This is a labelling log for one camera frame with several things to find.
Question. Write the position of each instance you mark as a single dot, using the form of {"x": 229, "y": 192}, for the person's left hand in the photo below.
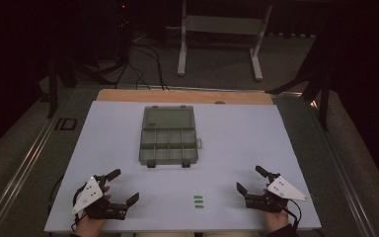
{"x": 90, "y": 227}

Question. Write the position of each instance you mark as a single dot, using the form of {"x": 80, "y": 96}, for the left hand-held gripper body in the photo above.
{"x": 89, "y": 196}

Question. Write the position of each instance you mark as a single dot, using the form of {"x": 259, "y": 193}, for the dark equipment with red light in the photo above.
{"x": 123, "y": 19}

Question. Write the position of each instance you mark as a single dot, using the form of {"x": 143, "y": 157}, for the black tripod stand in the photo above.
{"x": 322, "y": 85}
{"x": 53, "y": 85}

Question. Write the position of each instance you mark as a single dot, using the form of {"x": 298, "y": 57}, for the white metal stand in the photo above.
{"x": 222, "y": 24}

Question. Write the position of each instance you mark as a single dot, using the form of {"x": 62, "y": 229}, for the white board mat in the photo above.
{"x": 230, "y": 148}

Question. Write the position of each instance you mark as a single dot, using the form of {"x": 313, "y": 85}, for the grey plastic compartment box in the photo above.
{"x": 167, "y": 138}

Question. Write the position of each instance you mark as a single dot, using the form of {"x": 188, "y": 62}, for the person's right hand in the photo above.
{"x": 276, "y": 220}

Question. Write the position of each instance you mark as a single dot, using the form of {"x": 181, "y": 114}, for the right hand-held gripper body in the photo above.
{"x": 284, "y": 190}

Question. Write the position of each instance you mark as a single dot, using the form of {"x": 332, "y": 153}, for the metal floor rail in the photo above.
{"x": 339, "y": 171}
{"x": 23, "y": 168}

